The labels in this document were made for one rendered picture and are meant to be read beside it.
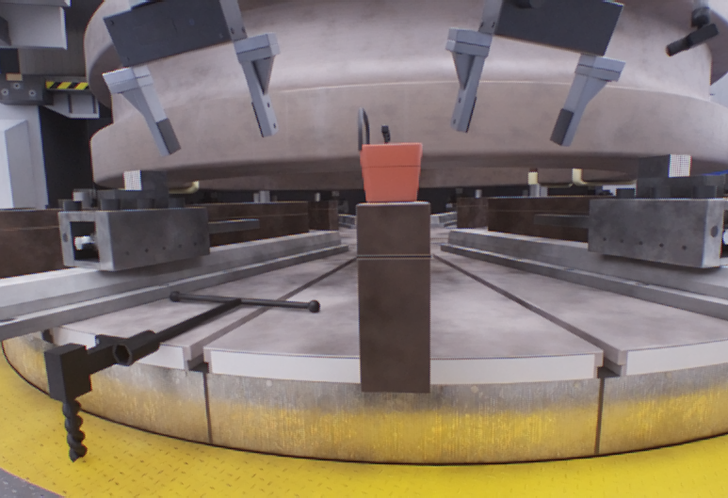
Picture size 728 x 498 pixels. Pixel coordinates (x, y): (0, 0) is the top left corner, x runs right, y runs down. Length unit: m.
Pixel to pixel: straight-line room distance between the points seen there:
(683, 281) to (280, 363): 1.37
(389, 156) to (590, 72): 0.46
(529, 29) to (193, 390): 1.16
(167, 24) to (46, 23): 3.58
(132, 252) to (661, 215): 1.88
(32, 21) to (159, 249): 2.69
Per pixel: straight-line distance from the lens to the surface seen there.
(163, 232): 1.74
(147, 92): 0.54
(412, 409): 1.09
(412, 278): 0.75
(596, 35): 0.52
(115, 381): 1.50
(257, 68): 0.47
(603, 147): 1.81
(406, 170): 0.86
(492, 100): 1.58
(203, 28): 0.47
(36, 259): 2.80
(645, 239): 1.69
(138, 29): 0.51
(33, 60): 5.05
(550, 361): 1.09
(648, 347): 1.23
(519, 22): 0.47
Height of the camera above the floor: 0.69
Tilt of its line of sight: 7 degrees down
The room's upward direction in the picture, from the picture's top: 1 degrees counter-clockwise
